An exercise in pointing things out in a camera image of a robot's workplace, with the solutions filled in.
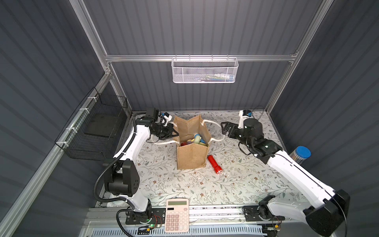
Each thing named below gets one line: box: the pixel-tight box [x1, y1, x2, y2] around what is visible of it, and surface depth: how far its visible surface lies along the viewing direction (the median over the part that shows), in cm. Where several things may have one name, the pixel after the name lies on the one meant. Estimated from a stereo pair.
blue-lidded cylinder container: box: [289, 145, 312, 165], surface depth 77 cm
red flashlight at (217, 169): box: [207, 155, 223, 175], surface depth 91 cm
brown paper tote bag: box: [172, 115, 212, 171], surface depth 86 cm
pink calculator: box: [164, 198, 190, 233], surface depth 74 cm
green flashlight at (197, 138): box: [193, 135, 202, 145], surface depth 92 cm
